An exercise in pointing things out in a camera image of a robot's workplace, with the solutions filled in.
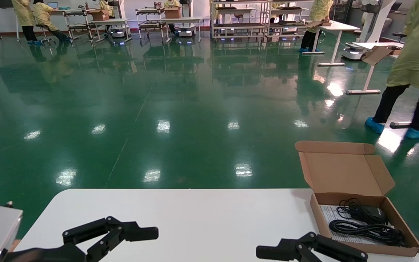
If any standing person in yellow gown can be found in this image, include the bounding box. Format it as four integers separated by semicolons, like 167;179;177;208
11;0;38;45

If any cardboard storage box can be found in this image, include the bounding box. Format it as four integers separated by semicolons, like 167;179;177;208
295;141;419;257

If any seated person in yellow gown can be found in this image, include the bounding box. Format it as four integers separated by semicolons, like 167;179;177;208
32;2;71;43

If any white table with T-legs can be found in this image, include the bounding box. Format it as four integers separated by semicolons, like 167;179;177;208
346;41;419;128

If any walking person in yellow gown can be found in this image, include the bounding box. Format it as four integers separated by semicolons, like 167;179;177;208
364;0;419;140

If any metal shelving rack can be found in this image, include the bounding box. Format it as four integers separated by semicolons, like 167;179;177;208
268;0;328;39
209;0;272;40

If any thick black power cable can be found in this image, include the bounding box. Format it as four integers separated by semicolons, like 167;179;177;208
329;218;404;247

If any black wired computer mouse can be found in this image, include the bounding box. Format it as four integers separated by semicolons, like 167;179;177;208
337;198;388;224

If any brown cardboard box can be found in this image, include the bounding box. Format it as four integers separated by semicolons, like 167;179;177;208
164;7;183;19
88;9;110;21

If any metal trolley cart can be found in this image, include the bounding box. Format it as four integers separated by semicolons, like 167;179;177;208
64;7;97;42
136;7;167;40

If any open flat cardboard box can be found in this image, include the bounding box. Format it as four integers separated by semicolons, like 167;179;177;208
362;45;403;66

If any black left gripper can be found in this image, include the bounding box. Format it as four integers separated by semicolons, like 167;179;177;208
4;217;159;262

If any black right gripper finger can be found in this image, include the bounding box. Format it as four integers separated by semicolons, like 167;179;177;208
256;245;321;262
279;232;368;262

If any white paper manual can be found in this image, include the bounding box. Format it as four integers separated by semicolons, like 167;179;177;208
320;205;395;245

